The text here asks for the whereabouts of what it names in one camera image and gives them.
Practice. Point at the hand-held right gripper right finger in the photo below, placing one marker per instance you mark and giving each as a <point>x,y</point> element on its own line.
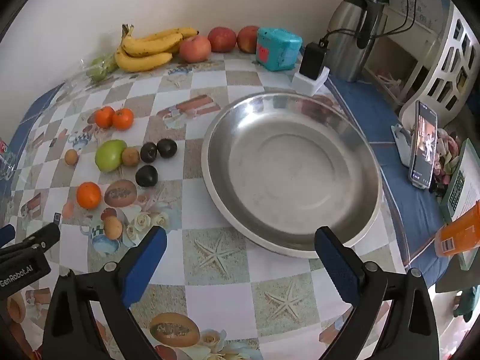
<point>337,266</point>

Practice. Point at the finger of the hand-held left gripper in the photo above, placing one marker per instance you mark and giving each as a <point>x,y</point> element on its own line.
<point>5,233</point>
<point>42,237</point>

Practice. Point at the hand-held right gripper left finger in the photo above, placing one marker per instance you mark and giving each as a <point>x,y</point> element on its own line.
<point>144,266</point>

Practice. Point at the brown kiwi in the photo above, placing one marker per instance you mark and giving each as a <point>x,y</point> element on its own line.
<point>112,227</point>
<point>71,156</point>
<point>130,156</point>

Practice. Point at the orange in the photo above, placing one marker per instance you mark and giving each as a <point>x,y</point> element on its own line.
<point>123,119</point>
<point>105,117</point>
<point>89,195</point>

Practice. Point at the dark plum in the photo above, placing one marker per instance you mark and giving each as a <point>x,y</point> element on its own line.
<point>148,152</point>
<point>146,175</point>
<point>167,147</point>

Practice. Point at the green apple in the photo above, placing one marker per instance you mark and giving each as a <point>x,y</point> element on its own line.
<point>110,155</point>

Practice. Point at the steel basin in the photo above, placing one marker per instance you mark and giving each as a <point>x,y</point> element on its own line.
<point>292,165</point>

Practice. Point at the clear glass mug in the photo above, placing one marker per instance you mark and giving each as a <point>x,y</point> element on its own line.
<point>5,165</point>

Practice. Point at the checkered printed tablecloth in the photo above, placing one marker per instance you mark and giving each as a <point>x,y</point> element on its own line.
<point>225,281</point>

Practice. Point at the red packet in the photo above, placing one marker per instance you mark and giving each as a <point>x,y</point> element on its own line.
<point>2,146</point>

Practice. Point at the orange bottle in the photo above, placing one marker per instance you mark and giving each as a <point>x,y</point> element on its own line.
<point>459,234</point>

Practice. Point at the grey phone stand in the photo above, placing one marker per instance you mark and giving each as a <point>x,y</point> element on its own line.
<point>402,142</point>

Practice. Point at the green calculator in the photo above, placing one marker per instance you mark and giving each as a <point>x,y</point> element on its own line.
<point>455,191</point>

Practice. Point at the smartphone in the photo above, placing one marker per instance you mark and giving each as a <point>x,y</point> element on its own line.
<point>423,144</point>

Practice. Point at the white paper booklet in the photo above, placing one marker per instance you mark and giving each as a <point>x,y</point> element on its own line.
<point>473,191</point>

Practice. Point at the pink and green succulent plant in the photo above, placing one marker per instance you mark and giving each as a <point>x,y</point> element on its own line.
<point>446,150</point>

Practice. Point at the clear bag of green grapes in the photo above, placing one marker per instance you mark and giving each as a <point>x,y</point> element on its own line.
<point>99,68</point>

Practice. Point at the black charger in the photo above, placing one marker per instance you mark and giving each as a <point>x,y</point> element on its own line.
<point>313,60</point>

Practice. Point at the yellow banana bunch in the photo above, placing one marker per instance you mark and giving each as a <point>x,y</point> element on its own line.
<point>146,47</point>

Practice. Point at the pale red apple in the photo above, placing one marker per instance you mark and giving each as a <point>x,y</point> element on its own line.
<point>195,48</point>

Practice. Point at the teal box with red sticker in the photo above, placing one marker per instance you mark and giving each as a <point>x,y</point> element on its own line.
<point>279,47</point>

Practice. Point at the white plastic basket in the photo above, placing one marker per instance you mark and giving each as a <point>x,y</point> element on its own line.
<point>446,63</point>

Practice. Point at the steel thermos jug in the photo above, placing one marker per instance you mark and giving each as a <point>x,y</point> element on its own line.
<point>347,26</point>

